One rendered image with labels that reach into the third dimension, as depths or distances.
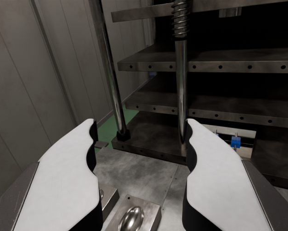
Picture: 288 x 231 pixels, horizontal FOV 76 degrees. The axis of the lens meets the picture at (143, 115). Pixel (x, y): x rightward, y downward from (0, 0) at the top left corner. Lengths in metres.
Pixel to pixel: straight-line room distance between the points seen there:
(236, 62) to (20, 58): 1.90
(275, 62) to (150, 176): 0.74
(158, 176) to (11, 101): 1.62
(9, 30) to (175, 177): 1.90
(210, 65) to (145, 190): 0.65
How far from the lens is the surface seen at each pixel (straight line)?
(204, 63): 0.92
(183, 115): 1.00
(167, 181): 0.95
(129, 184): 0.97
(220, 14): 1.16
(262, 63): 0.92
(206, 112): 1.02
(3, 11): 2.22
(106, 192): 0.88
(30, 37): 2.30
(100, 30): 1.04
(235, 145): 1.05
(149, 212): 0.78
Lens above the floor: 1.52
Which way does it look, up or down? 29 degrees down
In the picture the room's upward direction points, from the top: 8 degrees counter-clockwise
